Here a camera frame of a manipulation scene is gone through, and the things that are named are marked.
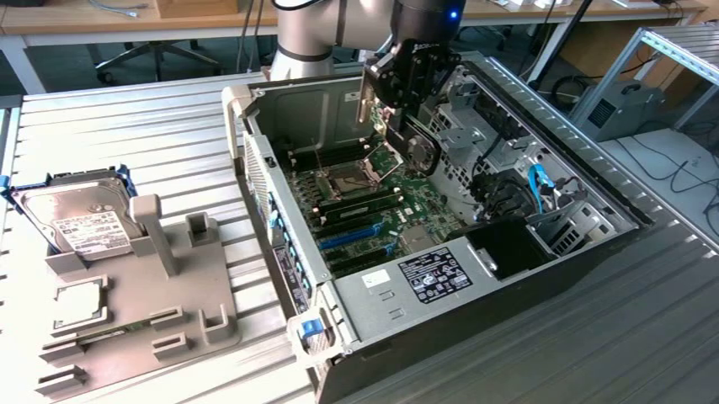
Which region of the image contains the metal socket cover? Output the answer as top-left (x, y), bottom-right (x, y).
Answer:
top-left (362, 142), bottom-right (403, 183)

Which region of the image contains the open grey PC case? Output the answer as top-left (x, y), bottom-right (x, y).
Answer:
top-left (221, 50), bottom-right (657, 404)

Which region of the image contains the black floor cable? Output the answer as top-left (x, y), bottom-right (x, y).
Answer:
top-left (615, 134), bottom-right (719, 199)

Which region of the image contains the grey control box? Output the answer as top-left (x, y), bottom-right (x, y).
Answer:
top-left (583, 79), bottom-right (667, 142)

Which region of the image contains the green Dell motherboard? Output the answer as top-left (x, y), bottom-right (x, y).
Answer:
top-left (283, 136), bottom-right (482, 279)

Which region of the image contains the blue plastic disk caddy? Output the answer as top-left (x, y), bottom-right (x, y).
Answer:
top-left (0, 163), bottom-right (139, 203)

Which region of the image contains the blue SATA wire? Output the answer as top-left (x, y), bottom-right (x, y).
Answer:
top-left (526, 162), bottom-right (551, 216)

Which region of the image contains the green loose RAM stick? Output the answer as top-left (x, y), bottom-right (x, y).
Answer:
top-left (75, 322), bottom-right (154, 343)

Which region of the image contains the silver CPU chip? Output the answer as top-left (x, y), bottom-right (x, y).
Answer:
top-left (54, 280), bottom-right (110, 332)

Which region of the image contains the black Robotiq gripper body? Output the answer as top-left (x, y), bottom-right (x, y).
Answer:
top-left (395, 0), bottom-right (467, 92)

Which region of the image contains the grey network cable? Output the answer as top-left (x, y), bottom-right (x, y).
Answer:
top-left (87, 0), bottom-right (153, 19)

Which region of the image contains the silver disk bay cage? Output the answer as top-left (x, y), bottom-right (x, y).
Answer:
top-left (425, 66), bottom-right (642, 258)

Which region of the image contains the silver power supply unit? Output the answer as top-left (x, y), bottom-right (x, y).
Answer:
top-left (330, 235), bottom-right (491, 344)

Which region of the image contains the silver hard disk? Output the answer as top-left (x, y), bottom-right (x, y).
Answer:
top-left (11, 178), bottom-right (146, 262)

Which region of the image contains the installed RAM stick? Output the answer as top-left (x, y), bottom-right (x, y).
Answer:
top-left (321, 198), bottom-right (406, 225)

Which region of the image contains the wooden top desk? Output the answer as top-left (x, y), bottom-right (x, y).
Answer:
top-left (0, 0), bottom-right (282, 96)
top-left (459, 0), bottom-right (709, 85)

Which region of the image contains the grey plastic parts rack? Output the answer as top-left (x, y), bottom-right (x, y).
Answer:
top-left (34, 193), bottom-right (243, 401)

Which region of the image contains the silver chipset heatsink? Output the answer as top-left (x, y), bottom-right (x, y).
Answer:
top-left (402, 226), bottom-right (446, 253)

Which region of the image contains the brown cardboard box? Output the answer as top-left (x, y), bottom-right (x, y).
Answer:
top-left (154, 0), bottom-right (241, 20)

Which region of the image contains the blue expansion slot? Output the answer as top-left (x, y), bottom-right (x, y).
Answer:
top-left (318, 226), bottom-right (379, 250)

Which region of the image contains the graphics card with black fan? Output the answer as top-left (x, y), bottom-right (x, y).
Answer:
top-left (355, 62), bottom-right (445, 177)

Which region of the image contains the aluminium slat table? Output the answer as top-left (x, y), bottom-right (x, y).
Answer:
top-left (566, 23), bottom-right (719, 140)

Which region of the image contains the long black expansion slot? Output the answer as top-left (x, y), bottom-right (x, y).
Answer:
top-left (325, 246), bottom-right (393, 264)
top-left (318, 216), bottom-right (387, 237)
top-left (331, 254), bottom-right (395, 274)

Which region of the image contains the black office chair base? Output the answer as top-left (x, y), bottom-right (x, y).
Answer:
top-left (459, 24), bottom-right (513, 54)
top-left (93, 40), bottom-right (225, 85)

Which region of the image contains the black wire bundle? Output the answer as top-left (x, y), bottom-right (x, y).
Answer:
top-left (469, 171), bottom-right (533, 221)

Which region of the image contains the black plastic shroud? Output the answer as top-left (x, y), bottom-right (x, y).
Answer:
top-left (465, 216), bottom-right (559, 282)

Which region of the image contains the CPU socket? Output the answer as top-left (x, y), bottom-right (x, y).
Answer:
top-left (314, 162), bottom-right (375, 199)

